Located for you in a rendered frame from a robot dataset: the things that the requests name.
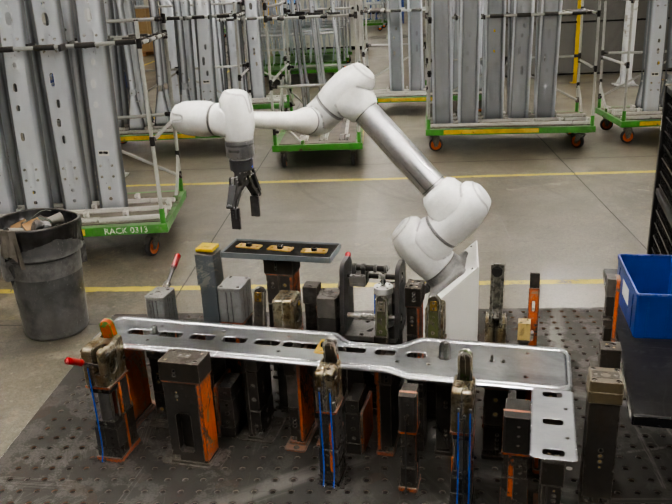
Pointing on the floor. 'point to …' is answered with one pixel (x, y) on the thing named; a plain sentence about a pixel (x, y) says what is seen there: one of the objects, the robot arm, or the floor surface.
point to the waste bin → (45, 270)
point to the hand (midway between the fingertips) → (246, 219)
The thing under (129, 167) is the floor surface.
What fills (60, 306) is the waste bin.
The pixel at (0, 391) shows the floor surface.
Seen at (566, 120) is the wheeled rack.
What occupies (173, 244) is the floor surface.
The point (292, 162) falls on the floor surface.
